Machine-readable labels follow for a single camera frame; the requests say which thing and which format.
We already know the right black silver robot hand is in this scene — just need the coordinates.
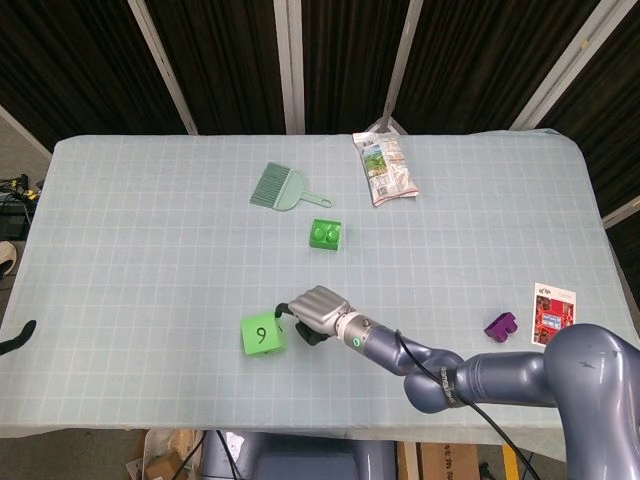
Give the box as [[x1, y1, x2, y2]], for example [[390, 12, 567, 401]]
[[273, 285, 352, 348]]

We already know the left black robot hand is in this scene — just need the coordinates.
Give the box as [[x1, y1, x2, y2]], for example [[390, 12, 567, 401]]
[[0, 319, 38, 357]]

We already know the green cube with handwritten numbers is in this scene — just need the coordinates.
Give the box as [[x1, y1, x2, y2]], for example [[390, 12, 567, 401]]
[[240, 311, 288, 358]]

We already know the green toy building brick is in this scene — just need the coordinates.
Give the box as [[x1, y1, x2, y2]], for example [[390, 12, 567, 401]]
[[307, 218, 348, 250]]

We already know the teal dustpan brush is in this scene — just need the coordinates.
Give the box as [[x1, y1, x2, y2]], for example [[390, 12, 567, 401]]
[[248, 161, 334, 214]]

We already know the light blue checked tablecloth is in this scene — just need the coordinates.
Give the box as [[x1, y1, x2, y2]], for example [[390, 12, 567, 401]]
[[0, 127, 640, 447]]

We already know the white snack bag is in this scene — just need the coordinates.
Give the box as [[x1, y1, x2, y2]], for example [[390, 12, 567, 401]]
[[351, 130, 421, 207]]

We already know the purple plastic block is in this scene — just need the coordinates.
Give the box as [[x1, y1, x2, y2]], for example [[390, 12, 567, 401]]
[[483, 311, 519, 345]]

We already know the brown cardboard box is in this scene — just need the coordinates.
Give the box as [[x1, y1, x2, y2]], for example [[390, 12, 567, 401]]
[[416, 441, 507, 480], [143, 428, 207, 480]]

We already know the red printed card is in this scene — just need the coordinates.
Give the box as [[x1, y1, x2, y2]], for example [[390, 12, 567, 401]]
[[530, 281, 578, 347]]

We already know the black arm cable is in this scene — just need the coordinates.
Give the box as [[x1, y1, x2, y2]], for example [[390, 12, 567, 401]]
[[393, 329, 542, 480]]

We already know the black arm strap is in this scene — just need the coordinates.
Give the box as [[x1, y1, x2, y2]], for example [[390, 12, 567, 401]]
[[438, 366, 462, 407]]

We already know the white screen frame post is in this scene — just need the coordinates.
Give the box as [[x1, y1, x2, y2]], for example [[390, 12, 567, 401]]
[[126, 0, 200, 136], [272, 0, 307, 135], [368, 0, 425, 136], [510, 0, 617, 132]]

